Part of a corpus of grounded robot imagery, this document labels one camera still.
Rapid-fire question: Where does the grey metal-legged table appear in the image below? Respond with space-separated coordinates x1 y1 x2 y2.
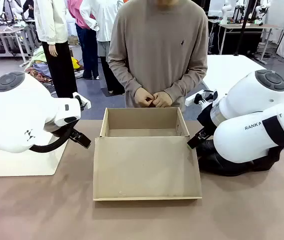
0 26 34 68

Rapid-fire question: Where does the person's left hand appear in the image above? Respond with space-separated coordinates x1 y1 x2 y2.
153 91 174 108

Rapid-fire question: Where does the white plastic storage bin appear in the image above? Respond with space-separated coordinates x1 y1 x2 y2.
0 143 69 178

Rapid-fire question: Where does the person in beige sweater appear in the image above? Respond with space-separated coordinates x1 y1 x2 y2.
107 0 209 116

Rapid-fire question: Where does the person in white jacket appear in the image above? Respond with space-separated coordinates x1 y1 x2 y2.
33 0 79 99

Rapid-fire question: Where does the black background robot equipment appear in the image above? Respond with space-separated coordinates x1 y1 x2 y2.
0 0 34 28

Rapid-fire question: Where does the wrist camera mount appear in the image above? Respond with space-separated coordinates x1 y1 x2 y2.
185 89 219 107
72 91 92 111

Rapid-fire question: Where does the yellow bag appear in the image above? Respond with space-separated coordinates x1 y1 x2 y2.
71 56 81 71

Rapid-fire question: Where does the brown cardboard shoe box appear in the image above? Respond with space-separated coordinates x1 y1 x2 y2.
92 106 203 202

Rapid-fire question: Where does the small cardboard box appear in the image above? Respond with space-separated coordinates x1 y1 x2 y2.
67 34 80 46

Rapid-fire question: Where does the person's right forearm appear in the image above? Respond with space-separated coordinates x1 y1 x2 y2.
107 53 144 97

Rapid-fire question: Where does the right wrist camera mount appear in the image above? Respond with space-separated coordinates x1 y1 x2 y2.
185 89 219 107

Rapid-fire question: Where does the black pole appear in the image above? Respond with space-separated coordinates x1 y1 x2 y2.
234 0 255 57

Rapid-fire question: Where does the colourful clothes pile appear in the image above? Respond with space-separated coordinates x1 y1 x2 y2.
23 47 56 85

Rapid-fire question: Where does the person's right hand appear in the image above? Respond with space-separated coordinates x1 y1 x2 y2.
134 86 155 108

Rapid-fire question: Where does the dark desk with robots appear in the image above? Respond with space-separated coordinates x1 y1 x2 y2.
208 18 284 65

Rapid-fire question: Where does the person in white shirt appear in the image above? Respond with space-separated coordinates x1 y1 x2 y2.
79 0 126 95

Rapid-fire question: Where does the person in pink top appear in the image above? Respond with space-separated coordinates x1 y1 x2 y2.
66 0 100 80

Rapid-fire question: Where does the white table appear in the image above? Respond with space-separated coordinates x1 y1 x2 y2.
201 54 284 106

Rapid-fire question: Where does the person's left forearm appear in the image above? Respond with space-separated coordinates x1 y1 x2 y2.
164 62 209 101

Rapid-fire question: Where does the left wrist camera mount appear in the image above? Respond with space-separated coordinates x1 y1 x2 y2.
72 91 92 111

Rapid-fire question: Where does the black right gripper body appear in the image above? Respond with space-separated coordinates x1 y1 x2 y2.
197 103 219 134

